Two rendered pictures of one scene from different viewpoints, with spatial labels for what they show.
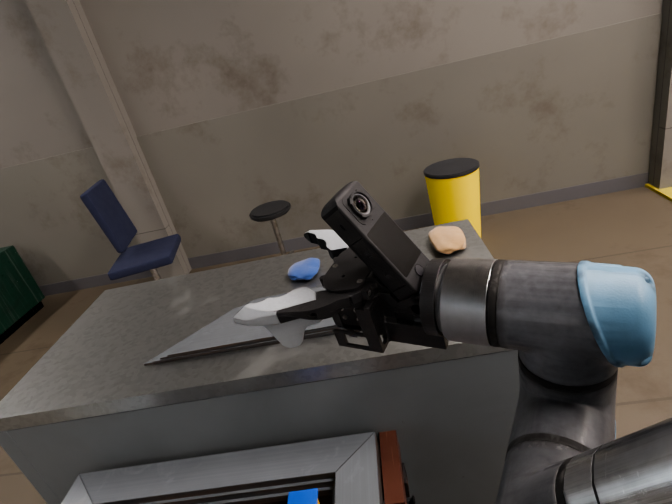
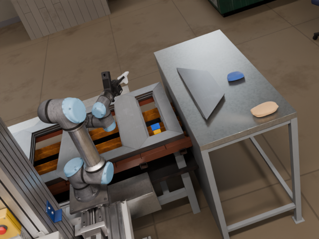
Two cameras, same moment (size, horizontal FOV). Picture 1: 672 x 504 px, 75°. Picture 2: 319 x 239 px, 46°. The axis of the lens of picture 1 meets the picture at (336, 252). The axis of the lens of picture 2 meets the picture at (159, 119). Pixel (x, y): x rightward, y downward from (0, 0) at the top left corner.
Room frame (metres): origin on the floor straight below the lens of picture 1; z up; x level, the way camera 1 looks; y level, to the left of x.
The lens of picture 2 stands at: (0.28, -1.91, 2.52)
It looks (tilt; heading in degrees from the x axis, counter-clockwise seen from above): 37 degrees down; 81
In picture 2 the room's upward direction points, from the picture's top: 19 degrees counter-clockwise
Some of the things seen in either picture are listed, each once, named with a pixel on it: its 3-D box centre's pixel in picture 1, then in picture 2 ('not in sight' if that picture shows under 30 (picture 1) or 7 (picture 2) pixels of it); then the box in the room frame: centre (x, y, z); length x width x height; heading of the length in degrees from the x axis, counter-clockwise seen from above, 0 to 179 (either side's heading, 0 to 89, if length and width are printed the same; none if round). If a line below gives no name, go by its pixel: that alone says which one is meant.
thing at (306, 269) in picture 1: (303, 269); (234, 76); (1.20, 0.11, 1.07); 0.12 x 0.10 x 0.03; 172
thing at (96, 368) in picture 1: (264, 310); (211, 78); (1.08, 0.24, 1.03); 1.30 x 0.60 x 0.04; 82
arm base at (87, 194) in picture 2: not in sight; (84, 186); (0.02, -0.31, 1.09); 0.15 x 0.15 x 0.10
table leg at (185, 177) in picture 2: not in sight; (187, 183); (0.65, 0.06, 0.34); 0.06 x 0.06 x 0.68; 82
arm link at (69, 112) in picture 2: not in sight; (83, 143); (0.13, -0.38, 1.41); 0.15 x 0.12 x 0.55; 145
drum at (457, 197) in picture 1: (455, 204); not in sight; (3.14, -0.99, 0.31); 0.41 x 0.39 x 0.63; 81
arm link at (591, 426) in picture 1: (563, 415); (104, 121); (0.26, -0.16, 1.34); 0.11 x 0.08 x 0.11; 145
